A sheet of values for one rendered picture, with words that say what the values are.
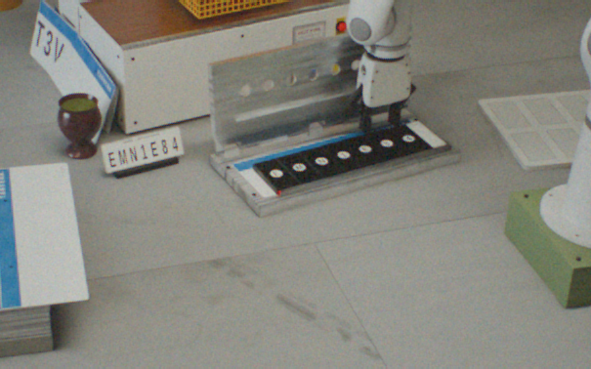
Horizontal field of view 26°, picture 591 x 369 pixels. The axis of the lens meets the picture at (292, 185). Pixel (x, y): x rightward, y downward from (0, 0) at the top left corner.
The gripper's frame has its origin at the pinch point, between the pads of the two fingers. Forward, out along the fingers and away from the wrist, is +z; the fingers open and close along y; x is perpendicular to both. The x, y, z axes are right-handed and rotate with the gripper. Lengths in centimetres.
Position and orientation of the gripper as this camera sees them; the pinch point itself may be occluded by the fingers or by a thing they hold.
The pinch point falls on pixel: (379, 121)
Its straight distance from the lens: 252.8
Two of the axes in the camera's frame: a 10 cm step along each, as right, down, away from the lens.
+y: 8.7, -2.4, 4.3
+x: -4.9, -4.9, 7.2
